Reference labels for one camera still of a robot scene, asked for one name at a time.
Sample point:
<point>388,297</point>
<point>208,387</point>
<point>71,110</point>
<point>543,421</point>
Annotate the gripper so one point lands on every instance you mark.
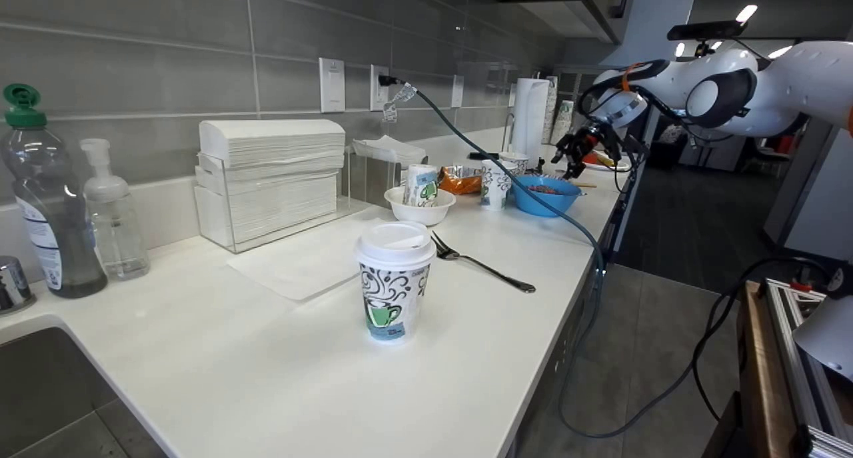
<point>601,139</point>

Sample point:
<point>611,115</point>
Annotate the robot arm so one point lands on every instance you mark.
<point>806,78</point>

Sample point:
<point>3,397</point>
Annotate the blue bowl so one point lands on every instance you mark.
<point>543,201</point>

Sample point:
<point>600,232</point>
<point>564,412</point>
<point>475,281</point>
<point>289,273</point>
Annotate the white and black bowl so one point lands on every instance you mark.
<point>516,161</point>

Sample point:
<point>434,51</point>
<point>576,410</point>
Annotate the stack of paper cups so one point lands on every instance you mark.
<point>564,121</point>

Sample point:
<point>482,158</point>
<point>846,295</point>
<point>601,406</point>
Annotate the paper towel roll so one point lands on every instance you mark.
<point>530,118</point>

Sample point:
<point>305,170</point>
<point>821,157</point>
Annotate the orange snack bag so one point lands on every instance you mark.
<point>460,180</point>

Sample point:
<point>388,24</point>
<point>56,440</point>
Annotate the metal fork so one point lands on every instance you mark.
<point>480,264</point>

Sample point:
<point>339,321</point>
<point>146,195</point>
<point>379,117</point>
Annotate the range hood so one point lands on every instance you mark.
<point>553,1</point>

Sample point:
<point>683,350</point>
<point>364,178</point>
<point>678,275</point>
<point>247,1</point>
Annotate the clear acrylic napkin holder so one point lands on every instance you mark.
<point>386,161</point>

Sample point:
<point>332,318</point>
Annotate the printed paper cup with lid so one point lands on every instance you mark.
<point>393,284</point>

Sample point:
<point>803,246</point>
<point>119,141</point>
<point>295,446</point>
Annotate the white paper napkin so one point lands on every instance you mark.
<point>303,261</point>

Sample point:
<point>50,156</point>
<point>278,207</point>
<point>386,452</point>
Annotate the clear acrylic paper towel holder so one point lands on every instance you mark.
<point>280,204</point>

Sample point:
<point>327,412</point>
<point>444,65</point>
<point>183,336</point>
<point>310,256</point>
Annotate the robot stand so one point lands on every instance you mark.
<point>766,378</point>

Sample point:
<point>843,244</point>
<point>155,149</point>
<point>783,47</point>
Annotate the stack of folded paper towels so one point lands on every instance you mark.
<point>273,151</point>

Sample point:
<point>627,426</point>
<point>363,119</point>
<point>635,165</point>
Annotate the clear foam soap dispenser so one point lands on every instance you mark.
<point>114,224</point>

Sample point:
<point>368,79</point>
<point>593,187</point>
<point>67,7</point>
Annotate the dish soap bottle green cap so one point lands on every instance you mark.
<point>50,204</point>

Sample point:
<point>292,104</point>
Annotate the chrome tap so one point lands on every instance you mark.
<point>12,284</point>

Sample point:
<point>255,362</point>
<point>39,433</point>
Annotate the sink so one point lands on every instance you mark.
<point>46,398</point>

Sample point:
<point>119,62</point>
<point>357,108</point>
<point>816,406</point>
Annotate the white wall socket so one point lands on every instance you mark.
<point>457,91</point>
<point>376,94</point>

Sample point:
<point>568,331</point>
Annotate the camera on mount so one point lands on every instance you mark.
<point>706,30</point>

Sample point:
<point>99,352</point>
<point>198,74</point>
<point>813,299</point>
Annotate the white wall switch plate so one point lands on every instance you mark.
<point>332,84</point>

